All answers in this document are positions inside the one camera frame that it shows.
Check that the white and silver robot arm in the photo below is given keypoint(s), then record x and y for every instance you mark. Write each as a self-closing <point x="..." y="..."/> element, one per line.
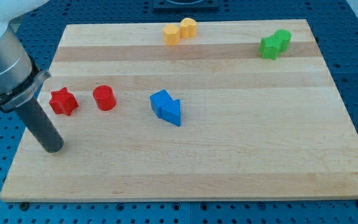
<point x="19" y="75"/>

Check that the green star block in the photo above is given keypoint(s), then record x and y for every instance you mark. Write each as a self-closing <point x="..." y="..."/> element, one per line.
<point x="269" y="47"/>

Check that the red star block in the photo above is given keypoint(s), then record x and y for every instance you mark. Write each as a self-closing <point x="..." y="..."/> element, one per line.
<point x="63" y="102"/>

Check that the blue triangle block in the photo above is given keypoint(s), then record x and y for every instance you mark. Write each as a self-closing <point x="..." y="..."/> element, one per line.
<point x="171" y="112"/>

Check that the blue cube block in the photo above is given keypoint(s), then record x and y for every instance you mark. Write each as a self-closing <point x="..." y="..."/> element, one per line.
<point x="159" y="99"/>

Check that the wooden board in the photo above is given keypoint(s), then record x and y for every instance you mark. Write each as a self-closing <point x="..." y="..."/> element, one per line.
<point x="251" y="128"/>

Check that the red cylinder block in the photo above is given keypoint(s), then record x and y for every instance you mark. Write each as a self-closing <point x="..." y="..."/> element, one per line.
<point x="104" y="97"/>

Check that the yellow hexagon block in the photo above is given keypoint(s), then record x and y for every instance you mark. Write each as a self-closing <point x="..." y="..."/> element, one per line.
<point x="171" y="34"/>

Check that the yellow heart block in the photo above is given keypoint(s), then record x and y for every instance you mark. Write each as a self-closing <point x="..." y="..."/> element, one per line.
<point x="188" y="28"/>

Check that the green cylinder block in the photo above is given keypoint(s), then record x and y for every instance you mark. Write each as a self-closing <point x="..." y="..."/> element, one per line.
<point x="284" y="36"/>

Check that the grey cylindrical pointer tool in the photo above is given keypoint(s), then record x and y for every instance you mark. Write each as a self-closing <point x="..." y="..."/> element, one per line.
<point x="39" y="124"/>

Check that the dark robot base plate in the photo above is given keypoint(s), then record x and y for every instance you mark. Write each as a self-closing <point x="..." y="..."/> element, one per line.
<point x="164" y="5"/>

